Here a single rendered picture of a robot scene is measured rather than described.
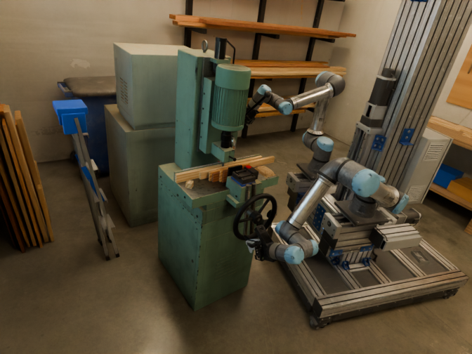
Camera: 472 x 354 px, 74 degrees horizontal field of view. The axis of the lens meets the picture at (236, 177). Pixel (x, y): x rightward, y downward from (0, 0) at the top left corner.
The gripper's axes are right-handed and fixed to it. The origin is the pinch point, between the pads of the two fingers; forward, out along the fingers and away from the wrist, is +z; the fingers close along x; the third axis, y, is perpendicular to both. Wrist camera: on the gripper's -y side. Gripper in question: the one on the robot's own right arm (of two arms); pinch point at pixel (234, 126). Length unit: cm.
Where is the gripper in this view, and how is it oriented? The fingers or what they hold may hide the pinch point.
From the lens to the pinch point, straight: 215.8
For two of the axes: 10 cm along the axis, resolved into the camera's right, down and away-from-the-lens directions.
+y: 6.3, 7.4, -2.2
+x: 5.7, -2.6, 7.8
